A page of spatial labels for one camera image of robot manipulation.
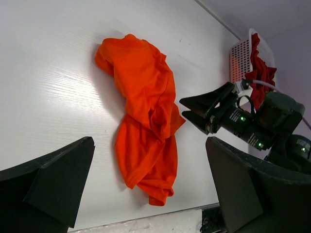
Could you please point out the white plastic laundry basket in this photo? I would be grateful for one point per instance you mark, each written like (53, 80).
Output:
(239, 56)

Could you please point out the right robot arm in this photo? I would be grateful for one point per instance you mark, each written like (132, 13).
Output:
(270, 127)

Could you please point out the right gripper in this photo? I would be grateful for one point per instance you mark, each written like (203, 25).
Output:
(229, 116)

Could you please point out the dark red t-shirt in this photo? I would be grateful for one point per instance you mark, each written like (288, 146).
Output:
(260, 72)

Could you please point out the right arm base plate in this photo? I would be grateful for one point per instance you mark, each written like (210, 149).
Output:
(212, 221)

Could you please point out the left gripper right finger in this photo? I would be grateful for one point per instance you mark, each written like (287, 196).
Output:
(256, 196)

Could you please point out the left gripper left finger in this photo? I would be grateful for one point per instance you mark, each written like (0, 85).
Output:
(43, 195)

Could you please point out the orange t-shirt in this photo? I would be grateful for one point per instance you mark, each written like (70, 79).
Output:
(145, 146)

